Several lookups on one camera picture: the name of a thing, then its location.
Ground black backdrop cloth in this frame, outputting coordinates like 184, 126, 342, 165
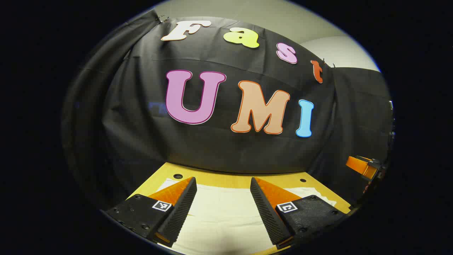
62, 9, 395, 213

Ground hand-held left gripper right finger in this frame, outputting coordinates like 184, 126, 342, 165
250, 177, 349, 250

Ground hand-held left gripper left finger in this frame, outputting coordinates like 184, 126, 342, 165
101, 176, 197, 248

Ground white jeans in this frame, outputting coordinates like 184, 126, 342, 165
156, 178, 337, 255

